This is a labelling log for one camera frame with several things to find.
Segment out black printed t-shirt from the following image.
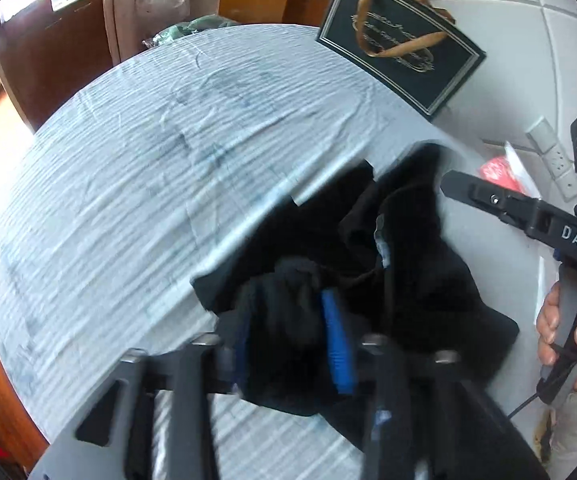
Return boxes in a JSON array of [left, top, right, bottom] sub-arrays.
[[192, 143, 519, 445]]

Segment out red tissue pack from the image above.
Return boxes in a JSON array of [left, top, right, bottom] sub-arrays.
[[478, 142, 542, 198]]

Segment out dark green gift box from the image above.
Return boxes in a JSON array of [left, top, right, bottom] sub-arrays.
[[317, 0, 486, 120]]

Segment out light blue bed sheet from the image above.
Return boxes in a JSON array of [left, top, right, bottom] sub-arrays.
[[0, 25, 539, 479]]

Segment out green cloth bundle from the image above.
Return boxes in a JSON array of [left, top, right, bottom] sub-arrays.
[[142, 14, 238, 49]]

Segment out white wall socket panel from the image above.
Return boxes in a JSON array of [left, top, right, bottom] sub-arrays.
[[526, 117, 577, 204]]

